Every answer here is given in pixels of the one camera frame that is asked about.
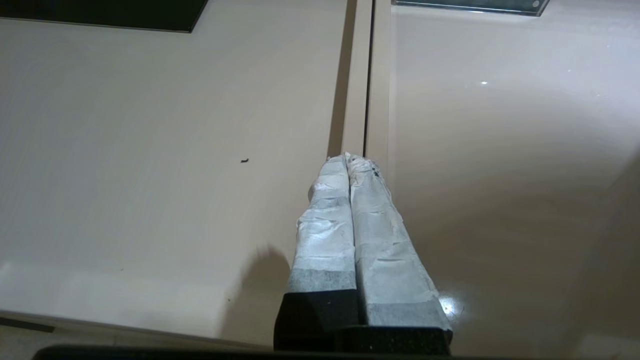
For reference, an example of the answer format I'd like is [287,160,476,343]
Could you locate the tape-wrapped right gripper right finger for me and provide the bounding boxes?
[346,153,454,332]

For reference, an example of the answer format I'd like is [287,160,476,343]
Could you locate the clear acrylic sign holder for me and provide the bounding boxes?
[392,0,552,18]

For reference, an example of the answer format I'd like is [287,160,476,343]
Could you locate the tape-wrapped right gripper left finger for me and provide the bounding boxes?
[273,154,362,352]

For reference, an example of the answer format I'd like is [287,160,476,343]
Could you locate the large black induction cooktop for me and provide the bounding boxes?
[0,0,210,34]

